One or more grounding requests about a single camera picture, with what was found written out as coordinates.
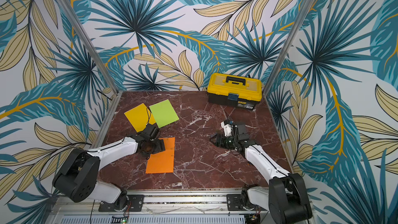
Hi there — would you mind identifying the orange paper sheet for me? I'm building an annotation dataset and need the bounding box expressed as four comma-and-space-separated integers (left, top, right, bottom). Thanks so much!
146, 137, 175, 174

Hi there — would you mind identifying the yellow paper sheet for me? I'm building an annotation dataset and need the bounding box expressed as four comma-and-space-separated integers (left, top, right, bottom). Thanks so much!
124, 103, 155, 132

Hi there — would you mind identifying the green paper sheet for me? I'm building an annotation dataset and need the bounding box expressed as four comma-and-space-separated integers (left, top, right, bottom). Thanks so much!
149, 100, 179, 128

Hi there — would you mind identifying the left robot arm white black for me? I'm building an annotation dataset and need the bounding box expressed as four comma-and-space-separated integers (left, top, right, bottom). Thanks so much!
52, 124, 165, 209

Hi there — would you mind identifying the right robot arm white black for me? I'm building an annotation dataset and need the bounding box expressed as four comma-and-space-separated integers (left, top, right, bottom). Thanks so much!
210, 120, 313, 224

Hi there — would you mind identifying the yellow black toolbox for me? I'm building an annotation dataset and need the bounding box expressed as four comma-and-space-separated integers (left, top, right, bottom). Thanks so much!
207, 73, 262, 111

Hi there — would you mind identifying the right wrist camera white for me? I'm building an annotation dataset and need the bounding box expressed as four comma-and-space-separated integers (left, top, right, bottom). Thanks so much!
221, 120, 233, 137

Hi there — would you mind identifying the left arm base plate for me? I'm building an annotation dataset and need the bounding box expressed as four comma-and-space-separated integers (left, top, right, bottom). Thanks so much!
98, 195, 144, 212

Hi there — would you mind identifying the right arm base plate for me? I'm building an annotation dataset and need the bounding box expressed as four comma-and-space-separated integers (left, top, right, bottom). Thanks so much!
227, 194, 265, 212

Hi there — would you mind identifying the aluminium front rail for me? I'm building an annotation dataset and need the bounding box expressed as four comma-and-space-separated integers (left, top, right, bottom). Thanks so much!
46, 189, 316, 217

